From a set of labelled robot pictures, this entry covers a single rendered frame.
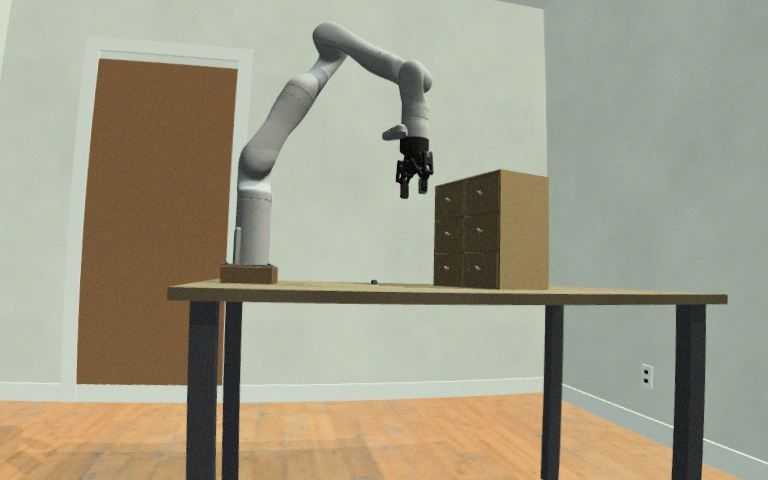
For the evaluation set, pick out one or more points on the small tan chest of drawers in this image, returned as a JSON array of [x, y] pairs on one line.
[[523, 231]]

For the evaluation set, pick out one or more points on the dark brown drawer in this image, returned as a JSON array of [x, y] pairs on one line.
[[449, 234], [486, 196], [452, 206], [481, 269], [449, 269], [485, 237]]

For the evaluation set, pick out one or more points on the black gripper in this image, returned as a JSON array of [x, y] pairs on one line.
[[414, 155]]

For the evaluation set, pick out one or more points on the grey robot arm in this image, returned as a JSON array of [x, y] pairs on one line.
[[333, 43]]

